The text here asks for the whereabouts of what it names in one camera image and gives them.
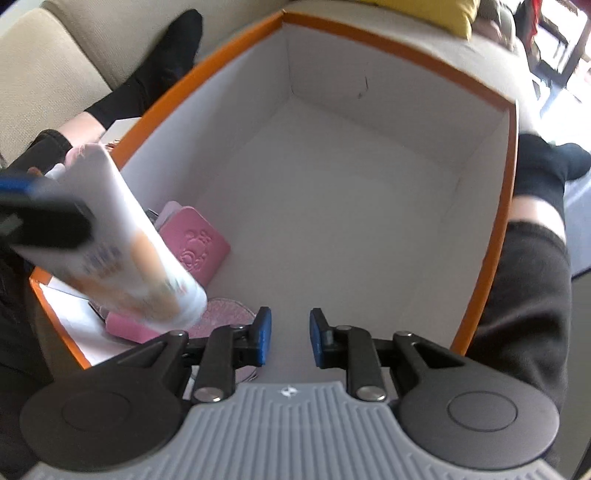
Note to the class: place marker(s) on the yellow pillow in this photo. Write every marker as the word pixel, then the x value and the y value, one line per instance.
pixel 443 16

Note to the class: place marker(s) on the pink glitter round mirror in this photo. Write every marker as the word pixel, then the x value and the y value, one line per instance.
pixel 226 314

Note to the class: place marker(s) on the person's right leg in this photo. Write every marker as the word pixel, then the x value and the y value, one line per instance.
pixel 521 300

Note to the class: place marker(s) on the orange cardboard box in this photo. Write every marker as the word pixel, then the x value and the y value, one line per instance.
pixel 346 207

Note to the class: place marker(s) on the pink embossed wallet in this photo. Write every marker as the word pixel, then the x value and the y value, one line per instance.
pixel 198 249

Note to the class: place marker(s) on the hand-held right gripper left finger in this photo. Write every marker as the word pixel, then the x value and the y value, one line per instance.
pixel 261 337

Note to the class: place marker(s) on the person's leg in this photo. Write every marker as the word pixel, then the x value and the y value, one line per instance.
pixel 521 300
pixel 161 60

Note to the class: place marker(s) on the white lotion tube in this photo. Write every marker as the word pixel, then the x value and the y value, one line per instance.
pixel 134 258

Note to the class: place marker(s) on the grey cushion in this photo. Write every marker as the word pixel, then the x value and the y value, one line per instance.
pixel 496 18

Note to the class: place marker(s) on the person's left leg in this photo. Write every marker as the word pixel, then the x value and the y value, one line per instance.
pixel 161 60

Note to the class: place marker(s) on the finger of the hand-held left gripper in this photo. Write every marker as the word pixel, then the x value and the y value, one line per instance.
pixel 41 221

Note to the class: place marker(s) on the red cloth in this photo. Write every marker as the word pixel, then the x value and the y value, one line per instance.
pixel 533 18

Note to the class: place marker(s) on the white paper sheet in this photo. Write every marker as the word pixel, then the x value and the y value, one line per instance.
pixel 69 318

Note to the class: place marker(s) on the beige fabric sofa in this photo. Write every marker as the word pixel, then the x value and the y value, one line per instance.
pixel 41 83

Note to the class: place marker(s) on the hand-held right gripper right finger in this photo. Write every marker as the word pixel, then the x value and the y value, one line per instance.
pixel 318 339

